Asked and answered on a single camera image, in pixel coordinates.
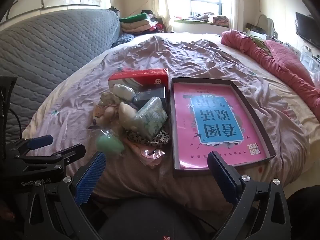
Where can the dark patterned cloth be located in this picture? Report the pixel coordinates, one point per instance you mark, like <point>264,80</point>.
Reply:
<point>123,39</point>

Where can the red and white tissue box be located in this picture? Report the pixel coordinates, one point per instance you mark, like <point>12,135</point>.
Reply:
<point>140,75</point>

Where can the white cabinet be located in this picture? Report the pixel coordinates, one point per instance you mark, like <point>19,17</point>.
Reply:
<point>308,60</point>

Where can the clothes on window sill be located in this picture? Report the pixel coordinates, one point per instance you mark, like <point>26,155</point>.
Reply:
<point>215,19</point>

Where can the pink socks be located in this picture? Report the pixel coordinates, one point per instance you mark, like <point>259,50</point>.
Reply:
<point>150,155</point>

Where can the large green patterned tissue pack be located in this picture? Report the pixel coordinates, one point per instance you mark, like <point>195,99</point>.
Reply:
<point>151,117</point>

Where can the small green patterned tissue pack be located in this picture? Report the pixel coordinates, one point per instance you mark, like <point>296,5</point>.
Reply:
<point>122,91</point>

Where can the cream plush toy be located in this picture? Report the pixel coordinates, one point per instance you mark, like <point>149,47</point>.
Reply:
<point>126,115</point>

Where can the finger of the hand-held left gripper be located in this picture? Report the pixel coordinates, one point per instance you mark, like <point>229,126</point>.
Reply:
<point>40,140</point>
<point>67,152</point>

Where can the grey quilted headboard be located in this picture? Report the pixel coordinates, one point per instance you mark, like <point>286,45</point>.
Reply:
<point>50,47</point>

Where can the pink quilt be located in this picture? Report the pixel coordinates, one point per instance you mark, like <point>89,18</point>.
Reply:
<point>282,72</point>

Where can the green cloth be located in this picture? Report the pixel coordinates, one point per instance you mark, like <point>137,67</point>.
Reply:
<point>258,41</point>

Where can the pink book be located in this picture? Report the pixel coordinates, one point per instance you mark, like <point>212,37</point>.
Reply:
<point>185,120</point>

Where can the cream curtain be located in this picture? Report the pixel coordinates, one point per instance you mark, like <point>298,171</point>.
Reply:
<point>247,7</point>
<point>162,5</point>

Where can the dark blue box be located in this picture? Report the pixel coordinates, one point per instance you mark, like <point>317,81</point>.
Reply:
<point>152,93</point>

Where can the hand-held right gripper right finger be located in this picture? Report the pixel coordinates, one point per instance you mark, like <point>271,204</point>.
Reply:
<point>222,177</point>

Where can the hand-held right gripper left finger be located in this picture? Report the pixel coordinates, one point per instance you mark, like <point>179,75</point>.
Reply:
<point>90,178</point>

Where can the white plastic bag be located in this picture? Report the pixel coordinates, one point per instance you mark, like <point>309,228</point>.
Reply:
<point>316,76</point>

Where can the stack of folded clothes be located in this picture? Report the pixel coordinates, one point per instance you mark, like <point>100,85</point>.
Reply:
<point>137,25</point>

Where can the purple bed blanket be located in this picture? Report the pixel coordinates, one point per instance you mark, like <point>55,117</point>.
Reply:
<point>200,57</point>

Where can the green sponge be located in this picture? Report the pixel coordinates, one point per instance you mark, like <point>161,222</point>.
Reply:
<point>110,143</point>

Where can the leopard print headband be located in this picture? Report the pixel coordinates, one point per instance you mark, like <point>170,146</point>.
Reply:
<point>160,138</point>

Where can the white fan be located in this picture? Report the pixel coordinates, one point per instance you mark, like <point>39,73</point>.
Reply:
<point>268,25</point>

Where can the black television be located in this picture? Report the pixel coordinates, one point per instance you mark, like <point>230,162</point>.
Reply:
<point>307,28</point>

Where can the dark storage box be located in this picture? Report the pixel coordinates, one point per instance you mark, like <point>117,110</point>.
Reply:
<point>252,27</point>

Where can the pink framed picture tray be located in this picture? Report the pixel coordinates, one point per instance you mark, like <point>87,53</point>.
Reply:
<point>190,172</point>

